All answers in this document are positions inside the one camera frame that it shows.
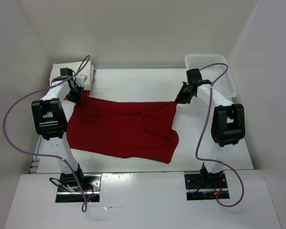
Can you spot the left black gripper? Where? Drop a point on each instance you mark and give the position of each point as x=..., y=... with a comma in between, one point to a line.
x=76, y=99

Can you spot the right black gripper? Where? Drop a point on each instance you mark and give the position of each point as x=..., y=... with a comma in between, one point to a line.
x=180, y=98

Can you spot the cream white t shirt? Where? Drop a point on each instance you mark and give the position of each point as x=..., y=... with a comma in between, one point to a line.
x=88, y=71

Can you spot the lavender t shirt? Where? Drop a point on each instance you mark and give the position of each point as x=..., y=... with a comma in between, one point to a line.
x=94, y=76

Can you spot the dark red t shirt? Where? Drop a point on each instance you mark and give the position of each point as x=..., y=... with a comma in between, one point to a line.
x=124, y=129

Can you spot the pink t shirt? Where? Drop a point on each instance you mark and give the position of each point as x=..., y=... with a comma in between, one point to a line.
x=86, y=93

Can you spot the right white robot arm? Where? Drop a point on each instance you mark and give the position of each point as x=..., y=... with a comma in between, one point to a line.
x=226, y=120

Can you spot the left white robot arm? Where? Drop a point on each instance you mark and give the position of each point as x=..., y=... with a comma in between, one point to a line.
x=51, y=123

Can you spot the white plastic laundry basket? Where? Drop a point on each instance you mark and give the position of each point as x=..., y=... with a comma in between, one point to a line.
x=225, y=85

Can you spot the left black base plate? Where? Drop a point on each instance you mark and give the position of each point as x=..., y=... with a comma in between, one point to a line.
x=72, y=194

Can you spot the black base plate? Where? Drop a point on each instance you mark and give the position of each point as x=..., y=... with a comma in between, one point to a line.
x=198, y=190
x=72, y=194

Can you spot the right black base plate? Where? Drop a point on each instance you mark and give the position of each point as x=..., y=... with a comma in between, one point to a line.
x=198, y=190

